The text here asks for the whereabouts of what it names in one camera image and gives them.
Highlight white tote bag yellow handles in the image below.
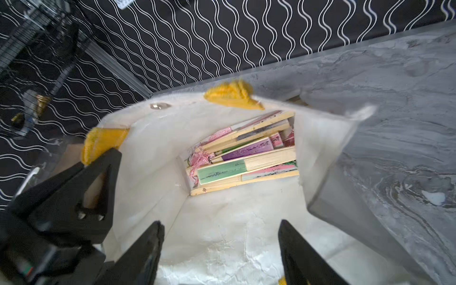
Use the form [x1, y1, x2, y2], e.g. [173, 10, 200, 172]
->
[82, 93, 428, 285]

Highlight purple paper folding fan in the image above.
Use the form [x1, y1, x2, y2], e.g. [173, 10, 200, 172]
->
[210, 133, 285, 163]

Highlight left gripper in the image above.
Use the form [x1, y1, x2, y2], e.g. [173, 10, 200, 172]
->
[1, 148, 122, 285]

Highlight pink tassel folding fan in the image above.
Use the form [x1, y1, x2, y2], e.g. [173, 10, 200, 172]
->
[185, 110, 295, 185]

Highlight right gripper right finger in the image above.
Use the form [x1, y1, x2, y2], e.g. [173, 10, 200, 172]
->
[278, 220, 347, 285]

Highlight pink paper folding fan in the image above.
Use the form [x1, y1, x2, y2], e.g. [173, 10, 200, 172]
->
[190, 160, 299, 196]

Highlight brown lidded storage box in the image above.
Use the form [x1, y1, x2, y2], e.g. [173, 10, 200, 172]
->
[13, 136, 84, 198]

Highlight green paper folding fan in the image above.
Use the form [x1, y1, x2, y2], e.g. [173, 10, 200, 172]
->
[196, 146, 296, 185]

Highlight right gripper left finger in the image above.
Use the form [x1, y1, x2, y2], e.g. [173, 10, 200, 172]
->
[95, 221, 165, 285]

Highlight black wire wall basket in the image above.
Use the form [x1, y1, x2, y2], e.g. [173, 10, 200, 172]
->
[1, 1, 93, 138]

